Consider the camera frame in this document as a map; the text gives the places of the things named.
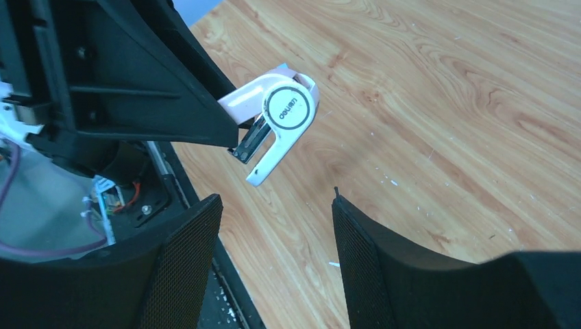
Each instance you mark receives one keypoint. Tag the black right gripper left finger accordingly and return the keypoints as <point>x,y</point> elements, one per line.
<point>95,291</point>

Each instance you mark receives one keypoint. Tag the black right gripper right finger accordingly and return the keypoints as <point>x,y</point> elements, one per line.
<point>390,281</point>

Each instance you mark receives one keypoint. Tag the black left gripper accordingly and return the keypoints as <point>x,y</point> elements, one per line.
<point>123,70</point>

